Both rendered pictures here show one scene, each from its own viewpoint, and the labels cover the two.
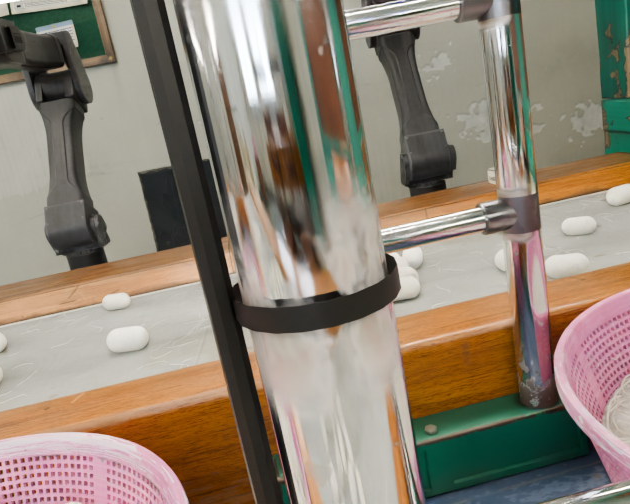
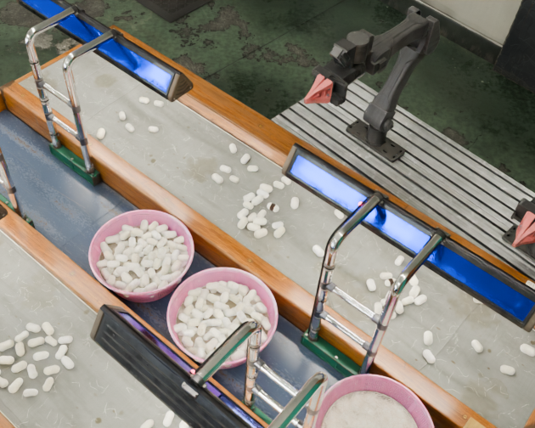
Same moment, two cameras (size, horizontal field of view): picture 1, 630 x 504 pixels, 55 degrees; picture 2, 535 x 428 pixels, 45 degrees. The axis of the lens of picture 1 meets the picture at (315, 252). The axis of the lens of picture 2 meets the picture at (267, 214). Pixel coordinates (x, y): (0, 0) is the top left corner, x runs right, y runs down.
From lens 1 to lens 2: 1.31 m
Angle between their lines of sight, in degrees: 49
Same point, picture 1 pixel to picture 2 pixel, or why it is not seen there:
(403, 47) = not seen: outside the picture
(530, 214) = (370, 354)
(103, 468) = (272, 307)
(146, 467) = (274, 320)
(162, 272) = not seen: hidden behind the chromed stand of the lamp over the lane
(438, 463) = (333, 363)
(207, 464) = (295, 317)
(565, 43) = not seen: outside the picture
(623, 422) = (352, 396)
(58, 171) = (386, 88)
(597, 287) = (399, 373)
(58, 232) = (368, 118)
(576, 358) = (360, 380)
